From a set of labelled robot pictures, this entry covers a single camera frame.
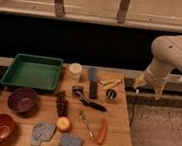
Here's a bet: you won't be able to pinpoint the purple bowl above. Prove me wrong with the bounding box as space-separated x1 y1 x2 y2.
7 87 38 114

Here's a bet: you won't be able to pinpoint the dark grape bunch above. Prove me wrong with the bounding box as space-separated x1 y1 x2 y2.
55 91 69 117

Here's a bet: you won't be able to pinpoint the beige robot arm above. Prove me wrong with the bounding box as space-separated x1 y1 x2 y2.
133 35 182 100

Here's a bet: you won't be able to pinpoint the small dark metal cup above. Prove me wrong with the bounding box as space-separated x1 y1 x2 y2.
105 89 117 102

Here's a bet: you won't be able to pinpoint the metal whisk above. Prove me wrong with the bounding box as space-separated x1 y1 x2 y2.
79 111 94 138

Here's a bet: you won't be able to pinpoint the grey cloth piece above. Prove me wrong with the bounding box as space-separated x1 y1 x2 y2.
31 122 56 146

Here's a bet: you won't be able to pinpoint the black handled brush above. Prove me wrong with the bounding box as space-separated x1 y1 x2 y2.
72 85 107 112

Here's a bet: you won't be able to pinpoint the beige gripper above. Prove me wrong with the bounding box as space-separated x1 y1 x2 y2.
133 69 167 100

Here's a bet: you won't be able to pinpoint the grey black spatula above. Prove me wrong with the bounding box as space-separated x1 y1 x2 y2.
87 67 98 99

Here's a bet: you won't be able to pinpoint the red yellow apple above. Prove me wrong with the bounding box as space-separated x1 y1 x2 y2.
56 116 71 132

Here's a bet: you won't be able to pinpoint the blue grey sponge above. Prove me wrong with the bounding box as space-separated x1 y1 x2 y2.
59 133 83 146

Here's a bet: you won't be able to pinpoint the green plastic tray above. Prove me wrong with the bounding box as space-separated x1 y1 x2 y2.
1 54 64 92

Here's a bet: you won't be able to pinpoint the light wooden blocks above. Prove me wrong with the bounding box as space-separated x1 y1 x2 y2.
99 79 122 90

